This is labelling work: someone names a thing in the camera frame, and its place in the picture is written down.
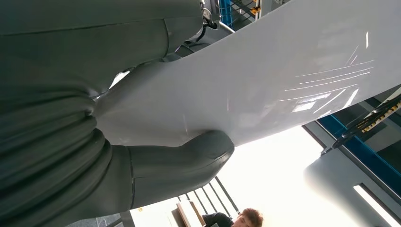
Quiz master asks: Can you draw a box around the brown cardboard box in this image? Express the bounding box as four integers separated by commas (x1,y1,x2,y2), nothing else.
176,200,207,227

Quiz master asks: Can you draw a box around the person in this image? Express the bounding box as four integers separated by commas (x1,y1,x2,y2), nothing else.
202,208,264,227

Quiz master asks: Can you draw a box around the black yellow cable bundle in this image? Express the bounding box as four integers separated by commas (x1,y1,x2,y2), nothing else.
321,93,401,156

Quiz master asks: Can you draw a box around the blue metal frame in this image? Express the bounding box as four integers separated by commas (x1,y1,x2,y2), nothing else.
316,114,401,199

